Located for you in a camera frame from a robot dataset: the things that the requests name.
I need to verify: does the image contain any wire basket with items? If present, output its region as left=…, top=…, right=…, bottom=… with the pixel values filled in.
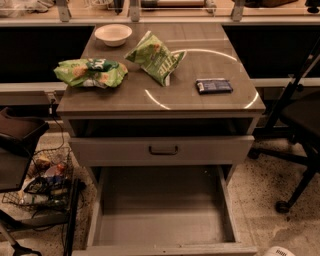
left=2, top=147, right=73, bottom=210

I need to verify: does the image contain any green chip bag upright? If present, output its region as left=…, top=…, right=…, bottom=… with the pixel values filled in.
left=125, top=31, right=186, bottom=87

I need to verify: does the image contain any grey drawer cabinet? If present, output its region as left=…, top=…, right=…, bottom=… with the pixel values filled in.
left=57, top=23, right=265, bottom=178

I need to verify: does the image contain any grey top drawer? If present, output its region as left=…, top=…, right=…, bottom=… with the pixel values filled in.
left=69, top=135, right=254, bottom=167

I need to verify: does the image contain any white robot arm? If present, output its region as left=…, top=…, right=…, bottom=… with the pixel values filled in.
left=263, top=246, right=295, bottom=256

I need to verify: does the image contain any grey drawer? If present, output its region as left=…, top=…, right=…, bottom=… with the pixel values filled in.
left=69, top=135, right=254, bottom=167
left=72, top=166, right=257, bottom=256

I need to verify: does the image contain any black office chair right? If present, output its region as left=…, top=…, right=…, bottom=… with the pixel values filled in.
left=248, top=39, right=320, bottom=213

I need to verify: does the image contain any black cable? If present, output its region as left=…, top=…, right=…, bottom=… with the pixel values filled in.
left=29, top=96, right=67, bottom=168

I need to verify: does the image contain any white ceramic bowl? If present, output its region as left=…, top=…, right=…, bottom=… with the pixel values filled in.
left=94, top=24, right=132, bottom=47

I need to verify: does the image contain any green chip bag left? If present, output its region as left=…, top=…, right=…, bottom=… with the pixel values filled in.
left=54, top=58, right=128, bottom=89

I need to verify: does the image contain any dark blue snack packet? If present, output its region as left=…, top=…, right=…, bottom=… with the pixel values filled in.
left=195, top=78, right=233, bottom=95

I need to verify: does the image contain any dark chair left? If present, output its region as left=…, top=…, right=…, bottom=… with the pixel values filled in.
left=0, top=107, right=49, bottom=256

